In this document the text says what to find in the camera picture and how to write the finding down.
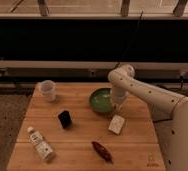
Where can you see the white tube bottle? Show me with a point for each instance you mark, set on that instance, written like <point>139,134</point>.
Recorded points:
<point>42,147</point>

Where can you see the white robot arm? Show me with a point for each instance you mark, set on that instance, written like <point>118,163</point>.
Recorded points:
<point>175,104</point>

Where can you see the green ceramic bowl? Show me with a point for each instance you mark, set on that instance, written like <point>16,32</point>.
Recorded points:
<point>100,101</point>

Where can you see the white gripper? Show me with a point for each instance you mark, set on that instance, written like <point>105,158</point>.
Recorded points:
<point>118,96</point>

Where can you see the dark red chili pepper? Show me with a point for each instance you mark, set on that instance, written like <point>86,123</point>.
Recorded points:
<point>102,151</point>

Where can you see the black small block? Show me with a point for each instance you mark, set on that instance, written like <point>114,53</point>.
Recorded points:
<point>65,119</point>

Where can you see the white plastic cup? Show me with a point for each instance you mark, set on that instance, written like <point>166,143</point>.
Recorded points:
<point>48,90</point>

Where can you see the white rectangular sponge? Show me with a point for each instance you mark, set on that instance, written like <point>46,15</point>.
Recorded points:
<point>116,124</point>

